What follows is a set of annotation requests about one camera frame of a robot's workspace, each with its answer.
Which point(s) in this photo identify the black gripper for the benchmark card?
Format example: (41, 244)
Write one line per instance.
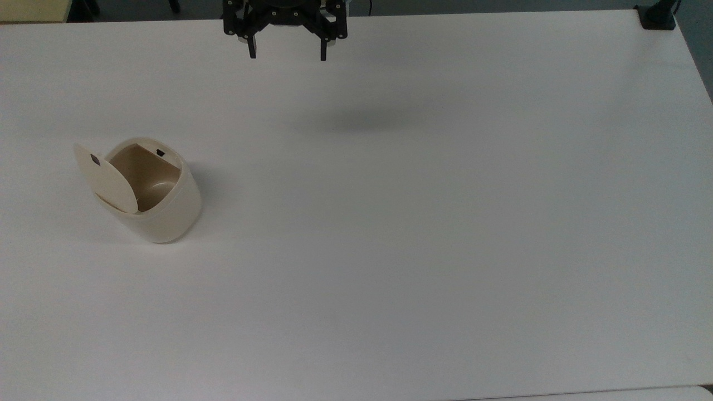
(284, 15)

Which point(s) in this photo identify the cream plastic trash bin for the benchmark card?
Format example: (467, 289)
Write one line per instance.
(161, 217)

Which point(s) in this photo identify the dark chair leg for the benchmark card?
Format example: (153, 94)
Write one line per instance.
(174, 5)

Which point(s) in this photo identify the yellow wooden furniture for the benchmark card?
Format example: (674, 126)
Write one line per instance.
(33, 10)

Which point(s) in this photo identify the black table clamp mount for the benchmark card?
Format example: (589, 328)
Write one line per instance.
(657, 16)

